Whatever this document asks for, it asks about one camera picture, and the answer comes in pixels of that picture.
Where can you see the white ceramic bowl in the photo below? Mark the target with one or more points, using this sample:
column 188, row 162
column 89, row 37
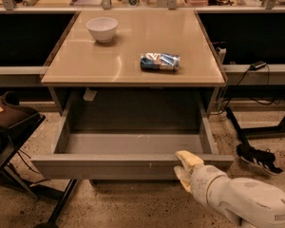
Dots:
column 102, row 29

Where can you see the grey drawer cabinet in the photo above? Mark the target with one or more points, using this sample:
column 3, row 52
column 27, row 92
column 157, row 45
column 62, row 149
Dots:
column 86, row 65

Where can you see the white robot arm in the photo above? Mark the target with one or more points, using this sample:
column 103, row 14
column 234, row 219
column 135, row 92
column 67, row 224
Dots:
column 247, row 203

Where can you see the black power adapter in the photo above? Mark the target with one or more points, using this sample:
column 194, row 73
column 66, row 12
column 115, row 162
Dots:
column 257, row 65

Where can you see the blue foil snack bag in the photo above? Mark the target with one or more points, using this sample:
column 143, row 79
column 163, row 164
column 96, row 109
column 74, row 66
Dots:
column 160, row 61

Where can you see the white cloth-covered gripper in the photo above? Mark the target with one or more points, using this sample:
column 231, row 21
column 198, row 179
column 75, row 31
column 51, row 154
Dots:
column 206, row 181

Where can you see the grey top drawer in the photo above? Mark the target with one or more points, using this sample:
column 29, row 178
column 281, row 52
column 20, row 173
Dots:
column 125, row 134

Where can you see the black rolling cart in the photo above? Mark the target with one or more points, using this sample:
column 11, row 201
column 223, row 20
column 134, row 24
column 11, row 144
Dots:
column 17, row 124

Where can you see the black sneaker with stripes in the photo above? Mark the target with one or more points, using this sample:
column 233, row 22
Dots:
column 260, row 158

